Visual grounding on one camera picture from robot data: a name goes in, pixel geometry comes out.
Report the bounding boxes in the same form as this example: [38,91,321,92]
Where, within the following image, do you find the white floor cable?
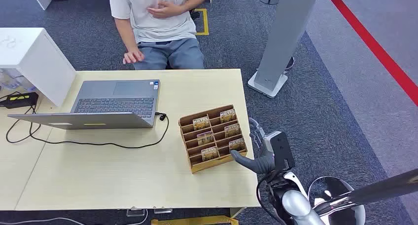
[0,210,149,225]

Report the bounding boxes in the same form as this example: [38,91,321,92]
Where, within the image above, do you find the printed hotel card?
[224,123,242,138]
[192,116,211,131]
[201,146,220,162]
[228,138,246,151]
[196,130,215,146]
[219,109,237,123]

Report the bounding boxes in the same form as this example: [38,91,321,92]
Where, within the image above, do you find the clear water bottles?
[0,68,37,92]

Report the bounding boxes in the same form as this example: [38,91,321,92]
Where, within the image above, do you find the grey kiosk stand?
[247,0,322,99]

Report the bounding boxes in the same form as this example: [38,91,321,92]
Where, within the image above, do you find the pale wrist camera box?
[263,131,296,171]

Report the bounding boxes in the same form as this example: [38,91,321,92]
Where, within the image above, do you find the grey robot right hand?
[230,117,277,176]

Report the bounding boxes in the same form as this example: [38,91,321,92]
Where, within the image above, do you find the grey open laptop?
[7,79,161,130]

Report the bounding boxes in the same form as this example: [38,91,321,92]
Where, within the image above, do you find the person's hand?
[147,0,184,20]
[122,47,145,65]

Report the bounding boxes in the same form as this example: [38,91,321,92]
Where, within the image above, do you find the black power adapter yellow label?
[0,92,39,110]

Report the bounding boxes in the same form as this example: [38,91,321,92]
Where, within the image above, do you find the white box cabinet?
[0,28,77,107]

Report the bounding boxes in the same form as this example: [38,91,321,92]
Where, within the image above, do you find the dark metal pole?
[313,169,418,215]

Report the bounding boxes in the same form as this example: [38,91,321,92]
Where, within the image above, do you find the wooden card holder rack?
[178,104,248,175]

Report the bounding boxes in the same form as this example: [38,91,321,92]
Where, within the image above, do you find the black laptop power cable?
[5,105,170,150]

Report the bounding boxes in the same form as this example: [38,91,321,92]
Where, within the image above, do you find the person's right hand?
[122,47,145,65]

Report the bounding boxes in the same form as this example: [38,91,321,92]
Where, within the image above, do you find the person's left hand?
[147,0,184,20]

